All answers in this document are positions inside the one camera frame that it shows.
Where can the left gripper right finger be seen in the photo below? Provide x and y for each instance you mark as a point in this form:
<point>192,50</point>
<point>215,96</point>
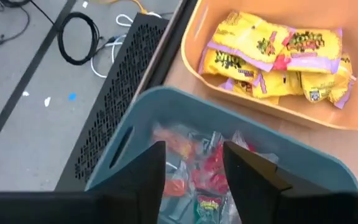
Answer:
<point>275,205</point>

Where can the teal plastic bin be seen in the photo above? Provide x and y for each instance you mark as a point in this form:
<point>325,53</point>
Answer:
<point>197,105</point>

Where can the clear wrapper teal gummy candy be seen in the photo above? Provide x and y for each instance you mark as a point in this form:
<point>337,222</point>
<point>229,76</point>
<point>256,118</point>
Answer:
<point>208,203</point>

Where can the blue floor sticker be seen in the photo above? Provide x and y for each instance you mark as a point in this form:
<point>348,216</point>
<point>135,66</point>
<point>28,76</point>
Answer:
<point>72,96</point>

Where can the yellow Sour Patch candy pack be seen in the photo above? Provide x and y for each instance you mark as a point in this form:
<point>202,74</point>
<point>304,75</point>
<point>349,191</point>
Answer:
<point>275,84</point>
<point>319,87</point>
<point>247,37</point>
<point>342,81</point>
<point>312,49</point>
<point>244,90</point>
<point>228,65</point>

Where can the black perforated metal box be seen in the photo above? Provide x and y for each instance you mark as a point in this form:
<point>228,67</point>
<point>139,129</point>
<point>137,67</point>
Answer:
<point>113,109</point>

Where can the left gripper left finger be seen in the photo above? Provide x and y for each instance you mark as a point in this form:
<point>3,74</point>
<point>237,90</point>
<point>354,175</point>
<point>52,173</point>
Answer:
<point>104,208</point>

